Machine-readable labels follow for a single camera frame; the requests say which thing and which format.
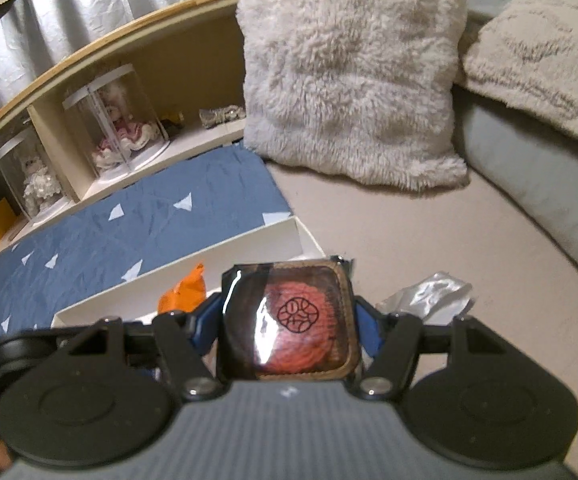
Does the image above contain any beige bed sheet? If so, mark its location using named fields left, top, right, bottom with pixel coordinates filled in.
left=264, top=157, right=578, bottom=480

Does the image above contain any shallow white box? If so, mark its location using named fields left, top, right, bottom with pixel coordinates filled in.
left=51, top=215, right=327, bottom=333

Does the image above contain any fluffy white pillow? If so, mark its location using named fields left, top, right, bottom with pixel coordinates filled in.
left=236, top=0, right=472, bottom=191

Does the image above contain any black red pastry packet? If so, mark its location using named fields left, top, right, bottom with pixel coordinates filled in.
left=219, top=255, right=362, bottom=381

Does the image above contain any wooden shelf unit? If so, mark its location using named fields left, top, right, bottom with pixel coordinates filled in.
left=0, top=0, right=250, bottom=281

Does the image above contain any beige textured pillow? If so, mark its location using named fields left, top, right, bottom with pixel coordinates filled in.
left=461, top=0, right=578, bottom=158

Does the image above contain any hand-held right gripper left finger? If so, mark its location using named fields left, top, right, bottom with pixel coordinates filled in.
left=66, top=292, right=227, bottom=403

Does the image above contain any white doll display case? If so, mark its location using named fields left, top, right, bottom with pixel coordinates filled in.
left=0, top=132, right=72, bottom=226

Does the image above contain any silver trinket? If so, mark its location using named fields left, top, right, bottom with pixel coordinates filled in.
left=199, top=105, right=246, bottom=130

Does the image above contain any silver grey curtain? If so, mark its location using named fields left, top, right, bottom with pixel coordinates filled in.
left=0, top=0, right=244, bottom=111

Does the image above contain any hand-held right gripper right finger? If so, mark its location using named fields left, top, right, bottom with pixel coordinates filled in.
left=353, top=300, right=510, bottom=403

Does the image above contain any red doll display case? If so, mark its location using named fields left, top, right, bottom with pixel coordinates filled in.
left=63, top=64, right=172, bottom=178

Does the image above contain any pale green duvet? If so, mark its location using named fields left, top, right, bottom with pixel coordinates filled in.
left=451, top=0, right=578, bottom=306

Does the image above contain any orange plastic packet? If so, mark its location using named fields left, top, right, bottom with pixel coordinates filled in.
left=158, top=263, right=207, bottom=316

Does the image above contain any clear plastic wrapper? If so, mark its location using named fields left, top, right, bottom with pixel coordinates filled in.
left=376, top=271, right=474, bottom=326

